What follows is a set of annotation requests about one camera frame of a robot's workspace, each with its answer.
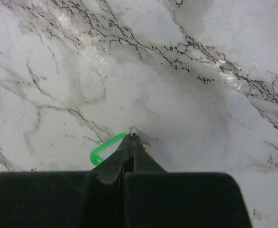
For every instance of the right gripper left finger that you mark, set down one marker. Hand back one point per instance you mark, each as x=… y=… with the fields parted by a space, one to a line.
x=66 y=199

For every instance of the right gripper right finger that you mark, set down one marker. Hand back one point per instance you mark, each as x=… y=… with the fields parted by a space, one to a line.
x=155 y=198

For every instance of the green tagged key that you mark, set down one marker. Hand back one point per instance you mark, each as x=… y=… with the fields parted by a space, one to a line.
x=103 y=150

